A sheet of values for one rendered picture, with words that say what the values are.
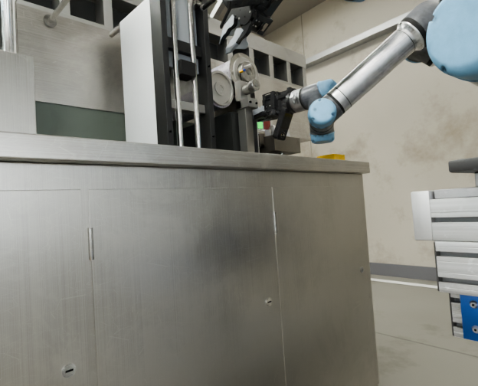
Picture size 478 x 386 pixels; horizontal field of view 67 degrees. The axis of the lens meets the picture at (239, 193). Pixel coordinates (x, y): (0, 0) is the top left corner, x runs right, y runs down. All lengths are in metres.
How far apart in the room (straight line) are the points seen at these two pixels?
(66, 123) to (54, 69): 0.18
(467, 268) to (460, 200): 0.11
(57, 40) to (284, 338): 1.16
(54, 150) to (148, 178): 0.19
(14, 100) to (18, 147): 0.40
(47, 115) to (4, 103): 0.32
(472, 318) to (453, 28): 0.48
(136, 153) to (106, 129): 0.69
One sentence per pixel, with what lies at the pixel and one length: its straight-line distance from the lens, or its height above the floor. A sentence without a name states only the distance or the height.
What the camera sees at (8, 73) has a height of 1.11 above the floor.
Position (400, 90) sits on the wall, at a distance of 3.90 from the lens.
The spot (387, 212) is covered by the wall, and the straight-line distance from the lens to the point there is 3.87.
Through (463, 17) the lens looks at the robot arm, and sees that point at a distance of 0.61.
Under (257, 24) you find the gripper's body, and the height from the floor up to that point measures 1.29.
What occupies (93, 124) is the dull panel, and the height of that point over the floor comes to 1.09.
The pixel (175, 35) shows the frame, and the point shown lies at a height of 1.23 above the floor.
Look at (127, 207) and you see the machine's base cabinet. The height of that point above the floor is 0.78.
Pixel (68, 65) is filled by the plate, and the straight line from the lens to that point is 1.41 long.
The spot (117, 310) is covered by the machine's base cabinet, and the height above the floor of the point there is 0.60.
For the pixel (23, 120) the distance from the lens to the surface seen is 1.02.
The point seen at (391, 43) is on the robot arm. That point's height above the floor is 1.18.
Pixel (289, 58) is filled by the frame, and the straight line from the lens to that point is 2.24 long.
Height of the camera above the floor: 0.76
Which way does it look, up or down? 2 degrees up
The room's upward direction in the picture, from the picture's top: 4 degrees counter-clockwise
